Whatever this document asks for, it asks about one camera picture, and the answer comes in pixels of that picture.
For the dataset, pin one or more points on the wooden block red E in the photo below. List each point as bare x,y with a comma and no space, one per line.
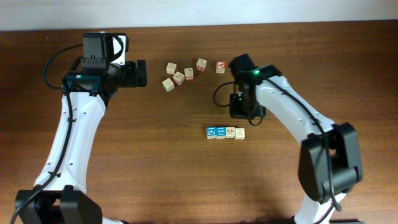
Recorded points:
201,64

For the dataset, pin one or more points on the wooden block blue D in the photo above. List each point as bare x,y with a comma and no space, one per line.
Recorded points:
211,133

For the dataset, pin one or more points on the wooden block red leaf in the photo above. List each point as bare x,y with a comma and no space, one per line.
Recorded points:
178,78

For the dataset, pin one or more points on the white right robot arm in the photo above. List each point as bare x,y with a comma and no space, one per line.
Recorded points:
330,160

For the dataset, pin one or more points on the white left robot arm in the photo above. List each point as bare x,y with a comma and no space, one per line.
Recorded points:
59,192

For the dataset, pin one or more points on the wooden block plain I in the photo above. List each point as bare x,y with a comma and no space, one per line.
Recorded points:
171,68

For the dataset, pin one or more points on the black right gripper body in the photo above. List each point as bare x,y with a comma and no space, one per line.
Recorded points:
241,108

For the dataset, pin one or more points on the wooden block green V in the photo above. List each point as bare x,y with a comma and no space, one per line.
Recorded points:
168,84

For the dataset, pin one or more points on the wooden block blue side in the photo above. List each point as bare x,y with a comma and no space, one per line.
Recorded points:
220,132

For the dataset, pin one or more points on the wooden block letter I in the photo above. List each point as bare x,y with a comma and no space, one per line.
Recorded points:
230,132

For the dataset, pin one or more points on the wooden block letter K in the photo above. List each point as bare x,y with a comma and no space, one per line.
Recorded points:
240,133

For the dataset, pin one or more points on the wooden block red top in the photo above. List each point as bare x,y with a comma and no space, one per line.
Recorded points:
188,72

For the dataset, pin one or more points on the wooden block red A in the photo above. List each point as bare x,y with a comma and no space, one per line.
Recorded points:
220,66

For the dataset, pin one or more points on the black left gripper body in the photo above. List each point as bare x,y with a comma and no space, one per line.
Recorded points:
128,74

